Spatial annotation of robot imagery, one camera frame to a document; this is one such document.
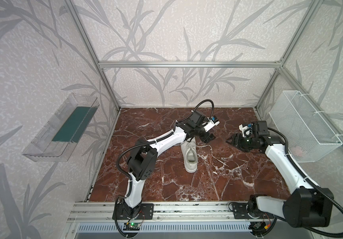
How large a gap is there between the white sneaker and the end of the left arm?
12 centimetres

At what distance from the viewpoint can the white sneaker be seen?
0.82 m

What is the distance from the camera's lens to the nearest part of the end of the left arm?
0.67m
